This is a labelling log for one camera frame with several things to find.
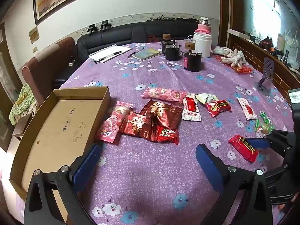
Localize wooden glass door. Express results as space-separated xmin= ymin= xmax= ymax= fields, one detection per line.
xmin=0 ymin=23 xmax=24 ymax=150

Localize long pink snack packet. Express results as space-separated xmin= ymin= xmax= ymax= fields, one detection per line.
xmin=141 ymin=87 xmax=186 ymax=104

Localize white work gloves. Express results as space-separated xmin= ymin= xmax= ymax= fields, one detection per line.
xmin=213 ymin=46 xmax=246 ymax=67

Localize wooden sideboard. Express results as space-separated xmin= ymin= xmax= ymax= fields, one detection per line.
xmin=226 ymin=28 xmax=300 ymax=99

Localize white paper stack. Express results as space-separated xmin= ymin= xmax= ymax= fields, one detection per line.
xmin=88 ymin=43 xmax=133 ymax=64

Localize small red cartoon snack packet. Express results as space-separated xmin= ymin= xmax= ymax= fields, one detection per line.
xmin=153 ymin=125 xmax=180 ymax=145

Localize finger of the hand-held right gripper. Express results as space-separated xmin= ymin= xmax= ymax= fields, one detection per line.
xmin=245 ymin=129 xmax=294 ymax=150
xmin=262 ymin=150 xmax=293 ymax=193

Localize white plastic jar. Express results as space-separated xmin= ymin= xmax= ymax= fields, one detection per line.
xmin=193 ymin=31 xmax=212 ymax=58

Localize purple floral tablecloth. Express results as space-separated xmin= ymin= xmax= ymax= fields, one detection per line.
xmin=60 ymin=41 xmax=296 ymax=225

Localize shallow cardboard box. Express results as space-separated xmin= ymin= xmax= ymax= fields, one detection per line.
xmin=9 ymin=86 xmax=111 ymax=202

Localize white red-label snack packet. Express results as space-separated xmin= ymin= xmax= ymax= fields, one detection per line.
xmin=181 ymin=93 xmax=202 ymax=122

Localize grey phone stand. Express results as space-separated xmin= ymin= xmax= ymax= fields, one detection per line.
xmin=255 ymin=57 xmax=278 ymax=96

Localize green patterned cloth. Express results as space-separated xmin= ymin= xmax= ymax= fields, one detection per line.
xmin=9 ymin=84 xmax=35 ymax=125

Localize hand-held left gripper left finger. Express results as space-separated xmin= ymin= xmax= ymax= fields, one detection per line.
xmin=23 ymin=143 xmax=102 ymax=225

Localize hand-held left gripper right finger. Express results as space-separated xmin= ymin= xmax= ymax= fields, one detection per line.
xmin=195 ymin=144 xmax=282 ymax=225

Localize green olive snack packet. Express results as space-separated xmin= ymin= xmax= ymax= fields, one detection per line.
xmin=255 ymin=118 xmax=275 ymax=136

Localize slim white snack packet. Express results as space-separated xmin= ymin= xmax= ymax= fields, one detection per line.
xmin=236 ymin=97 xmax=257 ymax=120

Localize red foil bag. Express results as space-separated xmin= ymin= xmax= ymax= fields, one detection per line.
xmin=215 ymin=56 xmax=254 ymax=75

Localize brown upholstered chair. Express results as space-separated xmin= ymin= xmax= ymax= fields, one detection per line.
xmin=22 ymin=37 xmax=79 ymax=106

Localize large dark red snack packet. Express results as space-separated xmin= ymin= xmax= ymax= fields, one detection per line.
xmin=140 ymin=99 xmax=184 ymax=141

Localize black leather sofa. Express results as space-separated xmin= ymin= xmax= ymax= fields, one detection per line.
xmin=53 ymin=17 xmax=202 ymax=89

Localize green twisted candy wrapper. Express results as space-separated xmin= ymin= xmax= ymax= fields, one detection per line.
xmin=259 ymin=111 xmax=272 ymax=123

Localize olive notebook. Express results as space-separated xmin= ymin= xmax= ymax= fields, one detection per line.
xmin=131 ymin=48 xmax=163 ymax=61

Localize pink cartoon snack packet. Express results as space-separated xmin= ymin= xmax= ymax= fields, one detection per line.
xmin=97 ymin=101 xmax=134 ymax=144

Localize cream snack packet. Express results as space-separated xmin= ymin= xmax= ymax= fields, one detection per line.
xmin=195 ymin=93 xmax=219 ymax=104

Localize gold wall plaque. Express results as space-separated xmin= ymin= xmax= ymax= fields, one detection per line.
xmin=28 ymin=26 xmax=39 ymax=44

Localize pink thermos bottle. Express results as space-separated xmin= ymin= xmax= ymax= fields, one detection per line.
xmin=196 ymin=17 xmax=211 ymax=34

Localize red gold-label snack packet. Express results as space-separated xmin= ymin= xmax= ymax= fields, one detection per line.
xmin=228 ymin=135 xmax=259 ymax=163
xmin=205 ymin=100 xmax=232 ymax=118

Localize window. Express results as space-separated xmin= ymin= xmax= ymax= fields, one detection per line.
xmin=242 ymin=0 xmax=300 ymax=43

